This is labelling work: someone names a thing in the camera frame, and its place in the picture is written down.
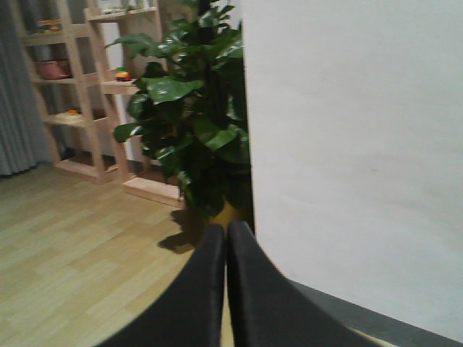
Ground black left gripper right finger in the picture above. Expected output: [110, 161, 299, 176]
[227, 220, 377, 347]

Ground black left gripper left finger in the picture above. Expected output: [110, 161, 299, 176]
[99, 224, 225, 347]

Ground green potted plant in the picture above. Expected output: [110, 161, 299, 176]
[113, 1, 252, 220]

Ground grey curtain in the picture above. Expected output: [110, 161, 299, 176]
[1, 1, 51, 178]

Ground light wooden shelf unit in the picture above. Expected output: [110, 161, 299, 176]
[9, 1, 183, 207]

